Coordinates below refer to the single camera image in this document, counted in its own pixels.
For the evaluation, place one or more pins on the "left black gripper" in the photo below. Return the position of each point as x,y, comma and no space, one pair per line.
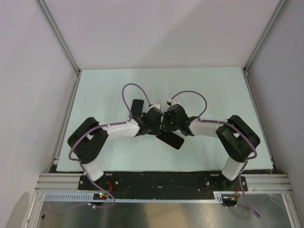
157,131

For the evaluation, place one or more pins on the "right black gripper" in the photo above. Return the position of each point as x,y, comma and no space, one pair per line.
166,121

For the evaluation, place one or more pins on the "black smartphone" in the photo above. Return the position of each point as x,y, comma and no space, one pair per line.
137,108

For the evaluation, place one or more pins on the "black phone pink edge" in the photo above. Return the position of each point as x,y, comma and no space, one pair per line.
172,140

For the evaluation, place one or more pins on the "beige phone case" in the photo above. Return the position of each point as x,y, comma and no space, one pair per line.
159,139

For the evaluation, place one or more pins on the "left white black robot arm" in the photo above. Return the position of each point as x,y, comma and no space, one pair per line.
88,139

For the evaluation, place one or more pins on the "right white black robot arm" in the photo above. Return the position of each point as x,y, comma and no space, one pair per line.
238,139

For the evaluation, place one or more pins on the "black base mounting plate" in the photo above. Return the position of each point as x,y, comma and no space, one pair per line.
120,180

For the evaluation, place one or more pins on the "left controller board with LEDs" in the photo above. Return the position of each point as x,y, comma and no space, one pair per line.
100,196

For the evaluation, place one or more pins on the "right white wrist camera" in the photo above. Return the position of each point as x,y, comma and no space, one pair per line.
171,102

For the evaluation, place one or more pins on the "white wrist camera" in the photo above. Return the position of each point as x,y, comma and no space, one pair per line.
155,105
171,102

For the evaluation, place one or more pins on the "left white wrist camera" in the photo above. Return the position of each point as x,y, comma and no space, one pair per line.
155,105

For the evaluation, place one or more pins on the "left aluminium side rail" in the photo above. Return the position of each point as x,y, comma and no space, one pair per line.
63,126

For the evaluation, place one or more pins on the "aluminium side rail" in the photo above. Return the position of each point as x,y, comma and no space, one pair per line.
258,112
63,126

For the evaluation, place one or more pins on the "right controller board with wires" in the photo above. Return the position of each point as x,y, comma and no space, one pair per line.
230,200

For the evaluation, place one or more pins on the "right aluminium side rail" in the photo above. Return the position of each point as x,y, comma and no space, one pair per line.
258,112

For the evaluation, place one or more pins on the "right aluminium corner post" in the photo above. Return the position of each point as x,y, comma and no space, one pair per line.
277,13

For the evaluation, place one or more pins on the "aluminium corner post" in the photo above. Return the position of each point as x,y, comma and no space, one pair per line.
277,13
57,33

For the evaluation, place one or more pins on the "left aluminium corner post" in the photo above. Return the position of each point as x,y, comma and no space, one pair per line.
57,33

